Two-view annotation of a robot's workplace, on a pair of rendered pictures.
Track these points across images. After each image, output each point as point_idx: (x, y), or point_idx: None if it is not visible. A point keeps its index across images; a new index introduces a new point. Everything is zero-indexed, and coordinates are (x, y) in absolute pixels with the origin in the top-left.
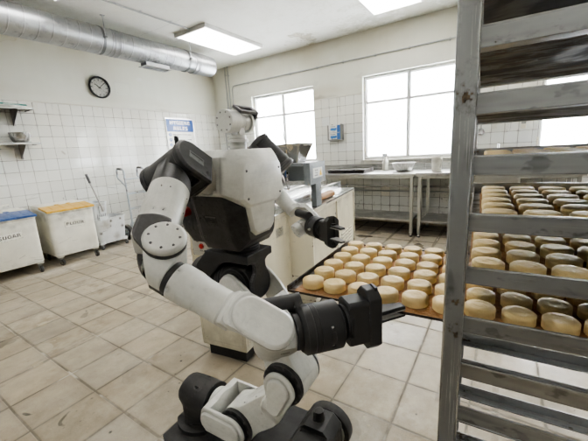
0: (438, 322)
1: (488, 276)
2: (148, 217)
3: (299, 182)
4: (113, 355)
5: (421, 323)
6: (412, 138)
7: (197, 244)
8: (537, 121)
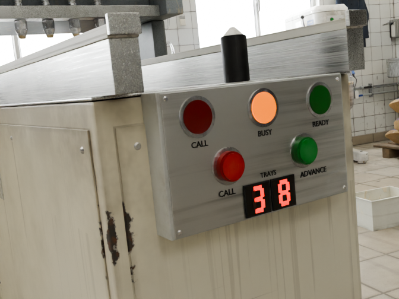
0: (371, 280)
1: None
2: None
3: (142, 8)
4: None
5: (362, 292)
6: (24, 39)
7: (199, 164)
8: (195, 16)
